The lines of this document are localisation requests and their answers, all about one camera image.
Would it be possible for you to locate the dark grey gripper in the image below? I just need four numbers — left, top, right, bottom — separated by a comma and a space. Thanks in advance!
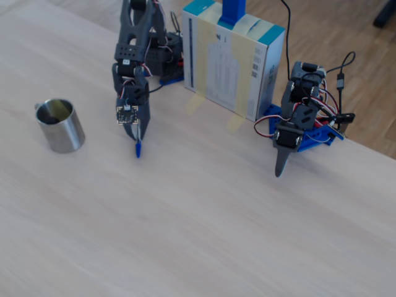
116, 98, 153, 146

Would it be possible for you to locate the blue capped clear ballpoint pen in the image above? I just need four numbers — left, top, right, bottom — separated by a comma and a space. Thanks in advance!
134, 119, 145, 160

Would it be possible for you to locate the yellow masking tape strip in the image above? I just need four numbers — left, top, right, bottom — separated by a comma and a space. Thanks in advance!
226, 14, 262, 134
184, 2, 223, 116

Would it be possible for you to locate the white and teal cardboard box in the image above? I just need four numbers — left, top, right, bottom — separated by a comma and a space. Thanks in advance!
181, 0, 286, 123

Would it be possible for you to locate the black furniture foot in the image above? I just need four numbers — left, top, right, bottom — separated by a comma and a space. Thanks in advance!
372, 0, 396, 29

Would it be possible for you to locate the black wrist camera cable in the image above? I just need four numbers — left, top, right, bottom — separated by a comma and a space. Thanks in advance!
140, 82, 166, 95

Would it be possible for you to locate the blue follower arm base plate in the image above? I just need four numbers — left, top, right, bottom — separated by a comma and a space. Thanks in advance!
159, 75, 185, 85

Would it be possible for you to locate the silver metal cup with handle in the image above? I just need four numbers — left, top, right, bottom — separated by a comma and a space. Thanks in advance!
33, 98, 86, 154

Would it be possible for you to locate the red white black servo wire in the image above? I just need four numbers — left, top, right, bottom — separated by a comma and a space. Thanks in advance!
253, 116, 281, 140

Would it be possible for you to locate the grey pointed leader arm handle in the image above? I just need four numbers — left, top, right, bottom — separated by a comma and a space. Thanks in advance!
272, 122, 304, 178

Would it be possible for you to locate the blue upright camera post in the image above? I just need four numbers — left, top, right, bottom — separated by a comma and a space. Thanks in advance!
218, 0, 248, 30

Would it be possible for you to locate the blue leader arm base plate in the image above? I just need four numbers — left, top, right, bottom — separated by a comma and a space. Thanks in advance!
268, 105, 345, 153

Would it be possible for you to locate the long thin black cable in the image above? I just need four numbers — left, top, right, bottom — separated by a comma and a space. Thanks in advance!
280, 0, 292, 82

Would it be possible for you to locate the black usb cable with adapter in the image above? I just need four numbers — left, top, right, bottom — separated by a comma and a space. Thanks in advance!
326, 51, 356, 124

